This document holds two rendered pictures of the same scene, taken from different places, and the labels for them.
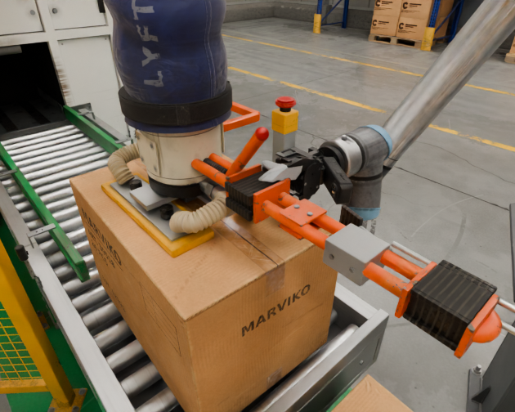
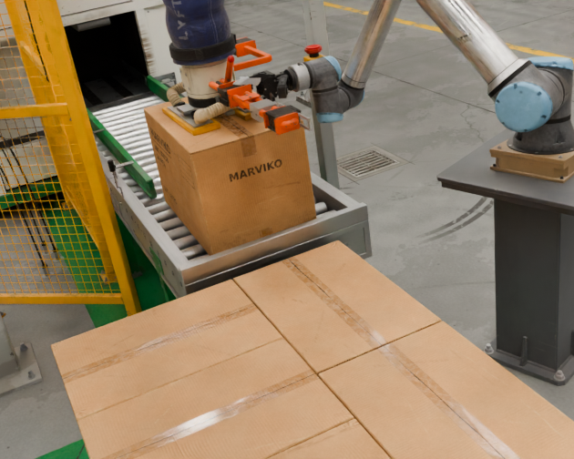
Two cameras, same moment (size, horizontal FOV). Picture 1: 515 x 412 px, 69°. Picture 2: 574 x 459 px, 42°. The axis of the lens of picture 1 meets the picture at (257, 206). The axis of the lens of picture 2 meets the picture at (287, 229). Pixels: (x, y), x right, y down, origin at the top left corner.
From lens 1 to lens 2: 1.90 m
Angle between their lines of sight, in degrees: 18
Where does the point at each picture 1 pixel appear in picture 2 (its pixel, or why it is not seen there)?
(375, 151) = (322, 71)
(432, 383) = (474, 323)
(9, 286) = (102, 190)
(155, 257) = (184, 136)
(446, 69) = (371, 15)
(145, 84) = (179, 38)
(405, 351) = (460, 301)
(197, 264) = (205, 137)
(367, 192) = (323, 100)
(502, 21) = not seen: outside the picture
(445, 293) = (277, 112)
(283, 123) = not seen: hidden behind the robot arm
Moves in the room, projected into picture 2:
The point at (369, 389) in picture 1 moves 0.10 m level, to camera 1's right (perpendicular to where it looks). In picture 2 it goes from (333, 246) to (362, 246)
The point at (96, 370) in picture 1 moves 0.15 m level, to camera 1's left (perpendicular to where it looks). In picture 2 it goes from (154, 229) to (117, 229)
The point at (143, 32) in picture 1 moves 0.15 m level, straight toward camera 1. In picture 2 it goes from (177, 13) to (171, 23)
